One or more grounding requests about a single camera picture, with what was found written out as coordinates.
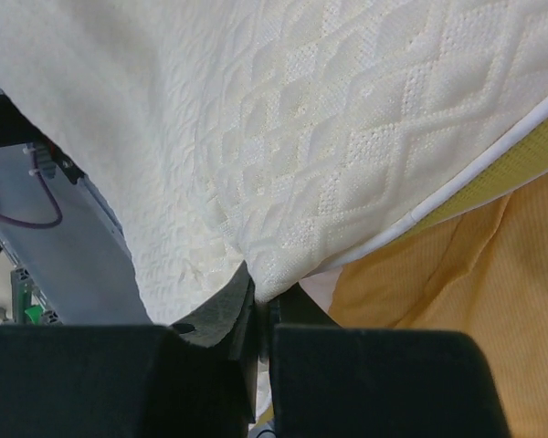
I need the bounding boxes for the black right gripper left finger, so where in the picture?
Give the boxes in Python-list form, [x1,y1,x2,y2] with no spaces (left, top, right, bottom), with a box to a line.
[0,266,256,437]

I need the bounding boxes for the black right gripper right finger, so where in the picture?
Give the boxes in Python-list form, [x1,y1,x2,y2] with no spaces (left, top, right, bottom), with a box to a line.
[258,285,548,438]

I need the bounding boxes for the orange pillowcase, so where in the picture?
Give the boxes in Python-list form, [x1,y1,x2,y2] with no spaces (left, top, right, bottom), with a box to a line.
[300,107,548,348]

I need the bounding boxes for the cream quilted pillow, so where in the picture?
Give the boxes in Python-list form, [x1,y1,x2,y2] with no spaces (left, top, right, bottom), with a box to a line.
[0,1,548,324]

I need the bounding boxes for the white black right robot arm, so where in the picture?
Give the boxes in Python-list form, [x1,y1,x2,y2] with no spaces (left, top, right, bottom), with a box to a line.
[6,97,548,437]

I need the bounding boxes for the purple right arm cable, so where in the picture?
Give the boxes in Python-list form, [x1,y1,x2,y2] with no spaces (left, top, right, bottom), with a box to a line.
[0,144,64,228]

